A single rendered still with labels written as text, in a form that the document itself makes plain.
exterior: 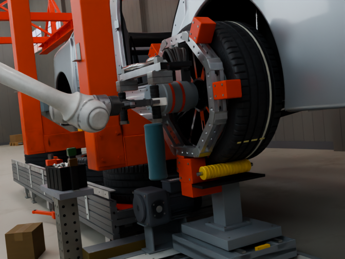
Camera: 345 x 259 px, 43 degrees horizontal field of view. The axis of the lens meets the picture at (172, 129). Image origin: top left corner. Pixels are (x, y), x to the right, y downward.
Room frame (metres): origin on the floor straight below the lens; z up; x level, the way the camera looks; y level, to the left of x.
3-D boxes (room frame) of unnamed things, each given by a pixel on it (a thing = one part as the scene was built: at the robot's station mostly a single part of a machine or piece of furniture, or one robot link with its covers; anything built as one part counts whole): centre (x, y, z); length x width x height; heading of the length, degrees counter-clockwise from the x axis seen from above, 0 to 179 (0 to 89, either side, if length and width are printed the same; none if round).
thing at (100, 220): (3.64, 0.58, 0.14); 2.47 x 0.85 x 0.27; 28
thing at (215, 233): (2.07, -0.22, 0.32); 0.40 x 0.30 x 0.28; 28
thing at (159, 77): (1.74, 0.03, 0.93); 0.09 x 0.05 x 0.05; 118
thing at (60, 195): (2.29, 0.59, 0.44); 0.43 x 0.17 x 0.03; 28
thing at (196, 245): (2.07, -0.22, 0.13); 0.50 x 0.36 x 0.10; 28
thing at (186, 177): (2.01, -0.11, 0.48); 0.16 x 0.12 x 0.17; 118
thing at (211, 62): (1.99, -0.07, 0.85); 0.54 x 0.07 x 0.54; 28
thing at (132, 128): (2.49, 0.07, 0.69); 0.52 x 0.17 x 0.35; 118
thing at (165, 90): (1.96, -0.01, 0.85); 0.21 x 0.14 x 0.14; 118
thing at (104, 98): (1.62, 0.25, 0.83); 0.09 x 0.06 x 0.09; 28
